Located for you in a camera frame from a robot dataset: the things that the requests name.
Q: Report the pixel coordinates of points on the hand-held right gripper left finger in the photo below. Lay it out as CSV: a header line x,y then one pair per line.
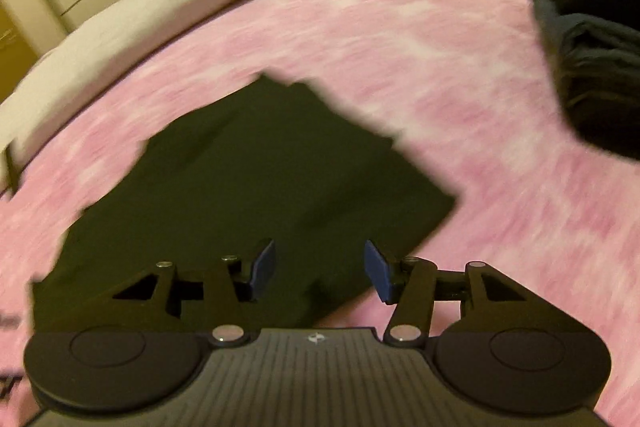
x,y
263,269

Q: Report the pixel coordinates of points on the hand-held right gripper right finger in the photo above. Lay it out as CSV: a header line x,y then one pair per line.
x,y
380,272

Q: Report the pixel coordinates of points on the dark green long-sleeve shirt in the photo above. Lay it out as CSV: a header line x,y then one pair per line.
x,y
250,182

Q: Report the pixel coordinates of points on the pink rose blanket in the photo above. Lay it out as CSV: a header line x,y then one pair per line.
x,y
450,82

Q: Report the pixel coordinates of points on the blue jeans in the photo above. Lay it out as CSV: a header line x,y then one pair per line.
x,y
600,37

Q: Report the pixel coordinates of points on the wooden door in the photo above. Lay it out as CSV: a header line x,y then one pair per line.
x,y
12,42

